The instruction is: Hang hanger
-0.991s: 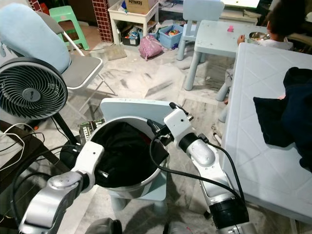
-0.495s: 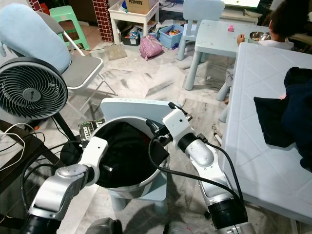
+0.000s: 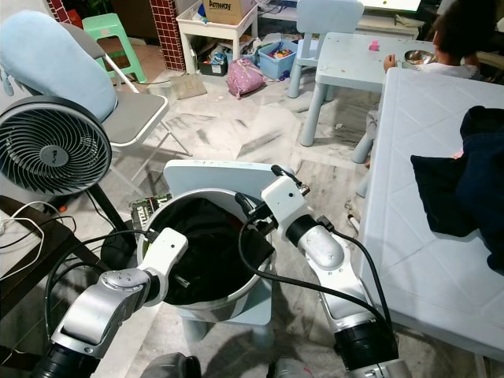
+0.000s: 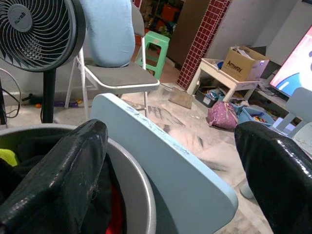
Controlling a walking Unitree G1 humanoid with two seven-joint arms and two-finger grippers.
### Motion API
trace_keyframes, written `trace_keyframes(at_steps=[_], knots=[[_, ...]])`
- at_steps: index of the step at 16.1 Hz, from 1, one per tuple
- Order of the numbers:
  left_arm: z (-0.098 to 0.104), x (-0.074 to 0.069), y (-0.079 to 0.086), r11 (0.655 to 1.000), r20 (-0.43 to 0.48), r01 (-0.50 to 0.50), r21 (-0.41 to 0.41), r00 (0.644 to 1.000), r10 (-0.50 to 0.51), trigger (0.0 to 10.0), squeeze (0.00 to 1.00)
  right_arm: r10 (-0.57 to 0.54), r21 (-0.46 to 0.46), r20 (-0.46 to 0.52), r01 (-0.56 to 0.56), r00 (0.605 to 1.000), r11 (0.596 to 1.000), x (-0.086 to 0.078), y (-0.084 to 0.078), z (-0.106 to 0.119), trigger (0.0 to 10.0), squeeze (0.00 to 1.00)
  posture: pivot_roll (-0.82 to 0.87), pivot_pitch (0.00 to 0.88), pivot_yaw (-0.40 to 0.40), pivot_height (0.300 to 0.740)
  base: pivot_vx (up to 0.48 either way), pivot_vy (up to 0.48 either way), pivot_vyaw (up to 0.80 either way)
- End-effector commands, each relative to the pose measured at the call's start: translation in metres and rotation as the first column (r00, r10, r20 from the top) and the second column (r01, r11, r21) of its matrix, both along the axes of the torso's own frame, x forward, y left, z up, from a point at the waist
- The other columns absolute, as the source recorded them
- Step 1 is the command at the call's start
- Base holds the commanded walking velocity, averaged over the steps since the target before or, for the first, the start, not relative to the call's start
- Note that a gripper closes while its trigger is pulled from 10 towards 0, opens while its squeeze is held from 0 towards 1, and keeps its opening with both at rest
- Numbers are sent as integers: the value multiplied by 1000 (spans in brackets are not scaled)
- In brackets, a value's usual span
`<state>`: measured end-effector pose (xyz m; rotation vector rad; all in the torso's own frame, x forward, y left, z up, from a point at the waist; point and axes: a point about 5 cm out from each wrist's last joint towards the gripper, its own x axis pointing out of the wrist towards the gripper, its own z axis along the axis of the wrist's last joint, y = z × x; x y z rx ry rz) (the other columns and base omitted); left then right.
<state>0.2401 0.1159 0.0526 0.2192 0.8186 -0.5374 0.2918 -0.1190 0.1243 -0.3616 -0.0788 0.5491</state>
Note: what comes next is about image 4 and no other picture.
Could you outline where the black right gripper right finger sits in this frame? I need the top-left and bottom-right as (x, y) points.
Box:
(234, 121), (312, 234)

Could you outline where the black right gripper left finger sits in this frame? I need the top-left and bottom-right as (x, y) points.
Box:
(0, 118), (109, 234)

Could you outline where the yellow green garment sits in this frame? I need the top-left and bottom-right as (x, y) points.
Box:
(0, 148), (19, 167)

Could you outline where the red garment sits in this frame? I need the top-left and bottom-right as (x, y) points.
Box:
(107, 184), (125, 234)

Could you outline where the blue toy bin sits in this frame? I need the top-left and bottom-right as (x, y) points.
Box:
(237, 107), (276, 127)

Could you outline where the grey laundry bucket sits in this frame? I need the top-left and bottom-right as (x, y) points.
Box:
(0, 123), (156, 234)

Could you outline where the light blue child chair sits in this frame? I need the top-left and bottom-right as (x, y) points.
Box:
(273, 87), (312, 156)
(90, 93), (239, 234)

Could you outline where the purple toy stick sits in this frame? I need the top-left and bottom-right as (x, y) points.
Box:
(53, 100), (79, 108)

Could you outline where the pink dotted bag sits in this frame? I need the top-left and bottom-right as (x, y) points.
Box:
(207, 101), (238, 130)

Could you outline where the small white table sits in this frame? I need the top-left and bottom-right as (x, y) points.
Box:
(187, 58), (261, 103)

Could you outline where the dark grey storage bin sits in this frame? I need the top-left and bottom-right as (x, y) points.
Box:
(195, 89), (220, 108)

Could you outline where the flat television screen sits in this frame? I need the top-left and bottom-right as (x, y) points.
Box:
(269, 25), (312, 98)

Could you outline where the brown cardboard box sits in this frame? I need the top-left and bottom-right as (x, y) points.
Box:
(221, 46), (270, 82)

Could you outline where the grey white folding chair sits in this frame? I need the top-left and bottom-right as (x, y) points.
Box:
(64, 0), (160, 117)

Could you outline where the brown floor mat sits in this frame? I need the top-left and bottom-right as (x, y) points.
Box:
(168, 87), (193, 110)

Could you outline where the red tiled pillar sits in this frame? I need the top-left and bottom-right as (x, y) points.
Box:
(176, 0), (231, 91)

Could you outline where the light blue cushion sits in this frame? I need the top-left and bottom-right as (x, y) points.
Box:
(80, 0), (136, 68)

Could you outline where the brown wooden door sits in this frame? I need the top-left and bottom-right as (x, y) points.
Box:
(168, 0), (212, 70)

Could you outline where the green plastic stool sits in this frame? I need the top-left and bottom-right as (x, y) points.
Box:
(135, 31), (171, 80)

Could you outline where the cluttered storage shelf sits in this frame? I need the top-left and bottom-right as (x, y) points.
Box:
(140, 0), (182, 37)

